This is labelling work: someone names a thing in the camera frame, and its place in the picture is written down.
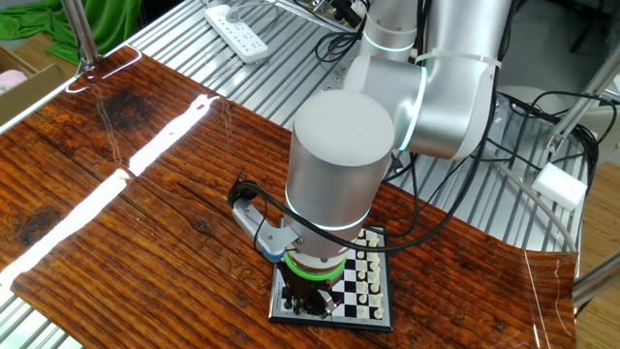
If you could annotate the brown cardboard box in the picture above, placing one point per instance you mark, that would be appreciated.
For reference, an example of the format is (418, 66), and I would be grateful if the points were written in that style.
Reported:
(29, 97)

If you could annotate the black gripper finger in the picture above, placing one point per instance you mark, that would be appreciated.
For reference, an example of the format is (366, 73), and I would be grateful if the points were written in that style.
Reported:
(325, 303)
(299, 306)

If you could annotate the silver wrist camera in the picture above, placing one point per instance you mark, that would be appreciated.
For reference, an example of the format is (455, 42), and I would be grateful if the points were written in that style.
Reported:
(264, 232)

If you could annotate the aluminium frame post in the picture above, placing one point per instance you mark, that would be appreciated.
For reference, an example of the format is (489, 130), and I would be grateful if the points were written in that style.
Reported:
(581, 102)
(80, 29)
(598, 281)

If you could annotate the wood grain table mat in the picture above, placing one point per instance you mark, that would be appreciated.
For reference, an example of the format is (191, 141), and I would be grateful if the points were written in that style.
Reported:
(145, 218)

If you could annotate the black chess rook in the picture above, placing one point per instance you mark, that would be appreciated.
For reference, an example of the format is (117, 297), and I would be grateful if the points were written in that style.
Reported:
(288, 304)

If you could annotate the white chess queen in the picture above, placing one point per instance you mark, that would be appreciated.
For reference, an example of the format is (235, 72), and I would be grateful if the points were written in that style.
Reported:
(373, 276)

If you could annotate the bright green cloth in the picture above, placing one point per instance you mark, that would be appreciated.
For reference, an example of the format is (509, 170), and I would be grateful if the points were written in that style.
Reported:
(116, 24)

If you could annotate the white power strip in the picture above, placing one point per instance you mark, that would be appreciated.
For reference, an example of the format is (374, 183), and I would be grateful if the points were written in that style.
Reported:
(230, 29)

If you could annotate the white chess king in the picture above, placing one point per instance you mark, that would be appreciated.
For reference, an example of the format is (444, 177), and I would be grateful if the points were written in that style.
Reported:
(374, 265)

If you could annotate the clear plastic sheet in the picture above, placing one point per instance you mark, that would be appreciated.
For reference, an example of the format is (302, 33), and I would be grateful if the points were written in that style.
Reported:
(518, 116)

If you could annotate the pink soft item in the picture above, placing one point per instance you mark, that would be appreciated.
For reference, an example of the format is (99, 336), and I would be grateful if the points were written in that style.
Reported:
(12, 80)

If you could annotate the white adapter block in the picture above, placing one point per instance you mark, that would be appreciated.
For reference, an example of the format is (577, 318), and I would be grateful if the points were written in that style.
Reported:
(559, 186)

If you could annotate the black base connector plug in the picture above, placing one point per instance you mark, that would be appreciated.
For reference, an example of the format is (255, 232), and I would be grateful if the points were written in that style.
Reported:
(346, 12)

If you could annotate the white chess rook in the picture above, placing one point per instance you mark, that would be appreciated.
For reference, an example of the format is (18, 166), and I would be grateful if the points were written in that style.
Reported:
(372, 234)
(378, 313)

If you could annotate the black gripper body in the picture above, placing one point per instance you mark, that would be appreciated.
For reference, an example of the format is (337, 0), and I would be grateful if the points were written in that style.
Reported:
(310, 288)

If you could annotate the silver robot mounting plate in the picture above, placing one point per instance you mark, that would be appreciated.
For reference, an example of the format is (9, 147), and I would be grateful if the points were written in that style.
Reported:
(334, 80)

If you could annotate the black white magnetic chessboard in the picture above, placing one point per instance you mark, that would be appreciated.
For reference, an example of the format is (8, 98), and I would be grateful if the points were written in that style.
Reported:
(353, 310)

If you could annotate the white chess knight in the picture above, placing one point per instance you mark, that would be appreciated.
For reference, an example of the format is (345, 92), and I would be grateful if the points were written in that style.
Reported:
(372, 243)
(377, 299)

